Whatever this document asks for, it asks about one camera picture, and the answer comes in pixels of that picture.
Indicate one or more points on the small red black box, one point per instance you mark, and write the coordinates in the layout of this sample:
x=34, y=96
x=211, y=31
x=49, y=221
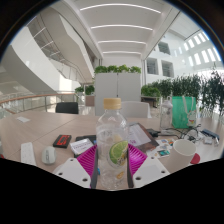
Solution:
x=62, y=141

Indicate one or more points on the row of green trees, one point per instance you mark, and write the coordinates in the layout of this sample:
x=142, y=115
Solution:
x=186, y=88

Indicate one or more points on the black notebook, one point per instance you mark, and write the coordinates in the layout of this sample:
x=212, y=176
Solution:
x=87, y=137

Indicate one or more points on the glass railing with wooden handrail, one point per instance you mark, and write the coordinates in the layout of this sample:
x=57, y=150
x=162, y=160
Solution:
x=33, y=97

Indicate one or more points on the green plants on cabinet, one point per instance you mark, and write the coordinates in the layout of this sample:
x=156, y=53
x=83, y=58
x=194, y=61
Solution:
x=116, y=69

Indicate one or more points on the white cup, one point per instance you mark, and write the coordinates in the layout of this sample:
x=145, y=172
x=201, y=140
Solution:
x=180, y=155

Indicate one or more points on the large clear water bottle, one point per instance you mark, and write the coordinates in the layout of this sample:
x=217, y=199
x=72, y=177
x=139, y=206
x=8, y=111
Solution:
x=166, y=115

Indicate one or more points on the black power adapter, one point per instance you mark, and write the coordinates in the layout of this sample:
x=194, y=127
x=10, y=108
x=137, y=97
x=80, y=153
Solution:
x=153, y=132

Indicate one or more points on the ceiling light strips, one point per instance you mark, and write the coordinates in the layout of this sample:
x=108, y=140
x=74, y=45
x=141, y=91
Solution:
x=120, y=6

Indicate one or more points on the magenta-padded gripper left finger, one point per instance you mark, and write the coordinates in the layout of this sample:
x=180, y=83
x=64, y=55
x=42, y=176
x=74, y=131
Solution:
x=71, y=171

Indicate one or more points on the flat round red coaster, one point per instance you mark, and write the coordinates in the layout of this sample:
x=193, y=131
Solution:
x=196, y=159

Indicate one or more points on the white chair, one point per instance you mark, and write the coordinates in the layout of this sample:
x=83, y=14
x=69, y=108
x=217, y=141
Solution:
x=136, y=110

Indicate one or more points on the black chair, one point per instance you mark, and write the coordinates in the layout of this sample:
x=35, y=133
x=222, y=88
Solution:
x=66, y=108

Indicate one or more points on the clear yellow-capped drink bottle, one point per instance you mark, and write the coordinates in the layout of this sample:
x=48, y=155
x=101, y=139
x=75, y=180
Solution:
x=111, y=140

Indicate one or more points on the white paper note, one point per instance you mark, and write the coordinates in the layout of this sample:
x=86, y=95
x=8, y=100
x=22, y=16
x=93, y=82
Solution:
x=23, y=119

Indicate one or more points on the white card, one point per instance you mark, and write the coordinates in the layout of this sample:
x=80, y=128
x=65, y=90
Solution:
x=81, y=146

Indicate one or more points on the green tote bag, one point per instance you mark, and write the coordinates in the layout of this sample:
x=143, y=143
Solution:
x=181, y=111

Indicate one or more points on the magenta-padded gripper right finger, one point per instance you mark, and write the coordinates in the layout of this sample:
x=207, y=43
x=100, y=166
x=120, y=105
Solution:
x=150, y=170

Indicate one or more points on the white computer mouse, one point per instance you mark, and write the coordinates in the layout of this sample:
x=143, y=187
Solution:
x=48, y=155

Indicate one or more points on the colourful sticker sheet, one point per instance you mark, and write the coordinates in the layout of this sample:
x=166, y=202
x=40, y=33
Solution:
x=163, y=148

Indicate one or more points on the open printed booklet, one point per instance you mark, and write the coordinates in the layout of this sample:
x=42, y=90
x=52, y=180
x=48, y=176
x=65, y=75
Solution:
x=140, y=135

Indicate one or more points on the white cabinet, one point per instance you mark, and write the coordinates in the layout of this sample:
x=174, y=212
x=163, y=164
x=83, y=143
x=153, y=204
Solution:
x=116, y=86

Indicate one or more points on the white packet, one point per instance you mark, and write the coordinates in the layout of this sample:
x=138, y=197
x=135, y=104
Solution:
x=208, y=140

